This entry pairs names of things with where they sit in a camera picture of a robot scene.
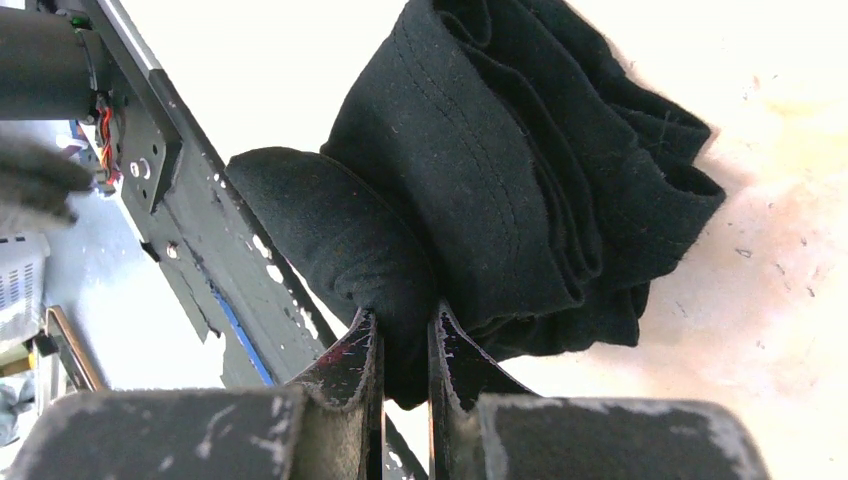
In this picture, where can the black boxer underwear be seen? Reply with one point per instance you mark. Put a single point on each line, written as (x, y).
(493, 155)

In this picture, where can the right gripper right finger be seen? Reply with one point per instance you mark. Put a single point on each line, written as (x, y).
(484, 424)

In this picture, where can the black metal base rail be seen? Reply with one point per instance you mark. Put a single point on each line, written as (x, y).
(226, 274)

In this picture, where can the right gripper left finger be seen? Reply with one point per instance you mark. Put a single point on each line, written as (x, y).
(326, 423)

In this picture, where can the white box outside enclosure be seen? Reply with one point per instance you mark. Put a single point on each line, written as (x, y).
(23, 261)

